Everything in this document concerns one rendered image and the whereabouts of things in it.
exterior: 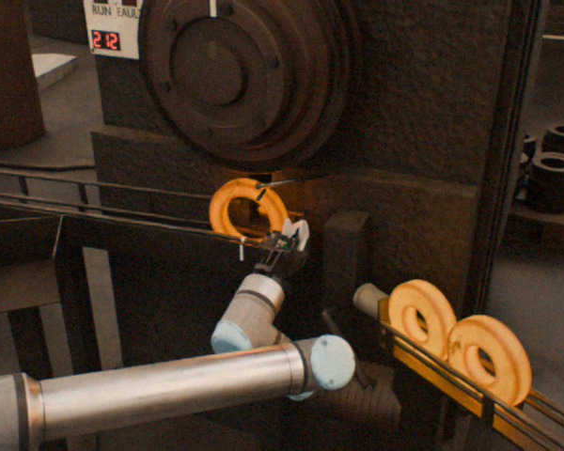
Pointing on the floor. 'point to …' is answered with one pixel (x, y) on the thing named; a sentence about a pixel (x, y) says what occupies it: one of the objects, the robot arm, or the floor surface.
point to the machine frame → (340, 193)
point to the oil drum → (7, 79)
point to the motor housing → (355, 410)
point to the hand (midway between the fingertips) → (302, 227)
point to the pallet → (549, 190)
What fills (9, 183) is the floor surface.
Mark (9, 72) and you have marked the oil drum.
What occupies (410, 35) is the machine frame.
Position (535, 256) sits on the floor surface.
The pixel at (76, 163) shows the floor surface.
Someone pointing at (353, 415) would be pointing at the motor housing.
